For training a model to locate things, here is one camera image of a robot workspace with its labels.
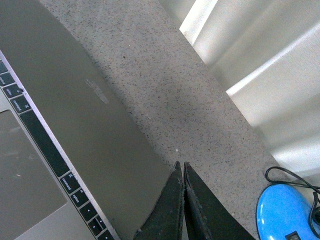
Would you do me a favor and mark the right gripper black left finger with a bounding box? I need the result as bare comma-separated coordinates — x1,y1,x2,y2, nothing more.
133,161,185,240

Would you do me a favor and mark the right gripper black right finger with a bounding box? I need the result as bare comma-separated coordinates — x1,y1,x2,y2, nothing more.
183,162,254,240

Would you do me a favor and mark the grey silver laptop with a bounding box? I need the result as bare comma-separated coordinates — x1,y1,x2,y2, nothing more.
0,0,170,240

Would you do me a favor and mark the blue desk lamp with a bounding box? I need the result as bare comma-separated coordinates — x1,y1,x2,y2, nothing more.
256,184,320,240

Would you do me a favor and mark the white pleated curtain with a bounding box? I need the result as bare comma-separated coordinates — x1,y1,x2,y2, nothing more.
161,0,320,177

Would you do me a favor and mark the black lamp power cable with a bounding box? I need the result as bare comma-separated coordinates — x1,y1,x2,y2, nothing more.
265,166,320,239

